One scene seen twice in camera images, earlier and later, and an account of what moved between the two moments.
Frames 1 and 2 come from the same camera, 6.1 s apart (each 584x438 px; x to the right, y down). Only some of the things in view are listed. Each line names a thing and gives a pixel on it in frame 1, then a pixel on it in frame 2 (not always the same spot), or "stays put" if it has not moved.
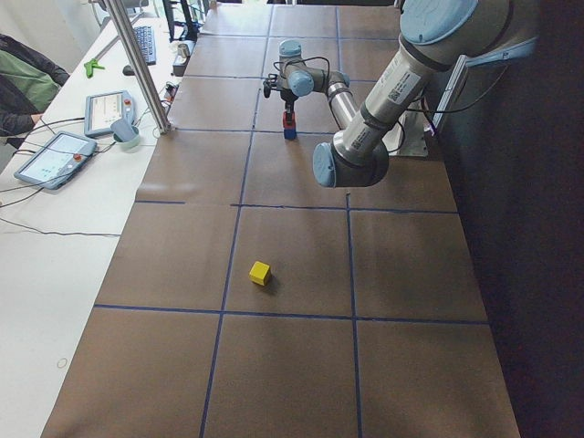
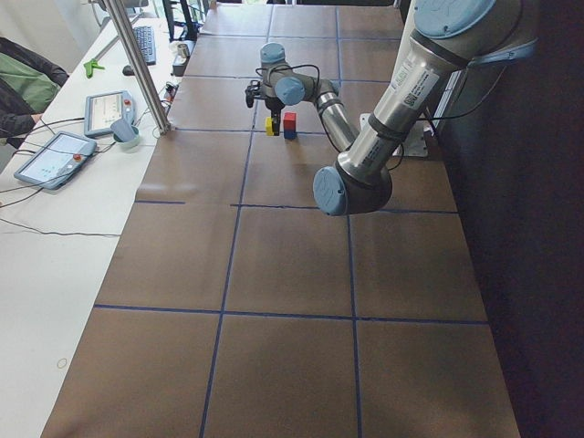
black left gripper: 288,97 -> 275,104
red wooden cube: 289,125 stays put
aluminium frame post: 121,20 stays put
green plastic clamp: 89,66 stays put
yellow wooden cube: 259,273 -> 269,126
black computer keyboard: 144,35 stays put
